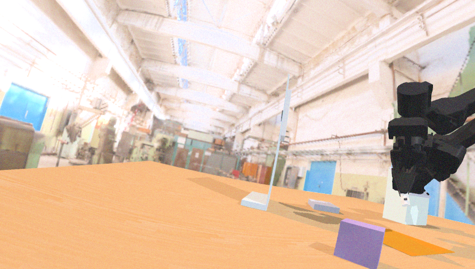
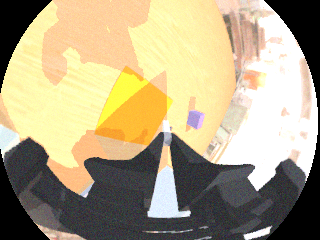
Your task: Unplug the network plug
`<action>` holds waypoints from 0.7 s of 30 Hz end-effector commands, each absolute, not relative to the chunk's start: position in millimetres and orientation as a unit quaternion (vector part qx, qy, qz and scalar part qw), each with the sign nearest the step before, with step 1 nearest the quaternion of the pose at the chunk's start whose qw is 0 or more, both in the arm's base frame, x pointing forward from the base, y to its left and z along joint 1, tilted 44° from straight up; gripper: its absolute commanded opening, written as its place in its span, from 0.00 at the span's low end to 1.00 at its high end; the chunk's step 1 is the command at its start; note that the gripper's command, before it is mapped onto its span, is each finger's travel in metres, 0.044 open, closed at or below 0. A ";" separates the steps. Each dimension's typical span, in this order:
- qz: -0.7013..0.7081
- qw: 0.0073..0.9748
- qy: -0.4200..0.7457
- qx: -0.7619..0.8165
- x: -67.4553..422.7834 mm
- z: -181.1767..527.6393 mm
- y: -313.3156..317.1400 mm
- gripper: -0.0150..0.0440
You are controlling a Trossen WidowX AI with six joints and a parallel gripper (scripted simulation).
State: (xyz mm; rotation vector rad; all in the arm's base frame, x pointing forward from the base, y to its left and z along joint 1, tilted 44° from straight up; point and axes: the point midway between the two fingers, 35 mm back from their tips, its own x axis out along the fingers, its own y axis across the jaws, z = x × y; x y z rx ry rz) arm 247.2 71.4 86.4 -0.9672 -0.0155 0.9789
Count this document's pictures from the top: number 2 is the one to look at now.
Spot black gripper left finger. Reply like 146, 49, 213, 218
84, 132, 164, 211

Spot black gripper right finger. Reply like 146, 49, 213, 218
169, 133, 256, 212

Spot purple box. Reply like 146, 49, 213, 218
187, 109, 205, 129

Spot orange flat square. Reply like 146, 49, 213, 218
95, 65, 173, 145

